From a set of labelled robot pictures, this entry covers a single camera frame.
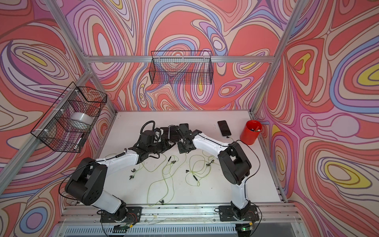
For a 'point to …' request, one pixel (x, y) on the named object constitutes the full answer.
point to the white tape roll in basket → (83, 117)
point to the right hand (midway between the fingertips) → (184, 152)
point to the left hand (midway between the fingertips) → (176, 145)
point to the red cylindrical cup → (250, 132)
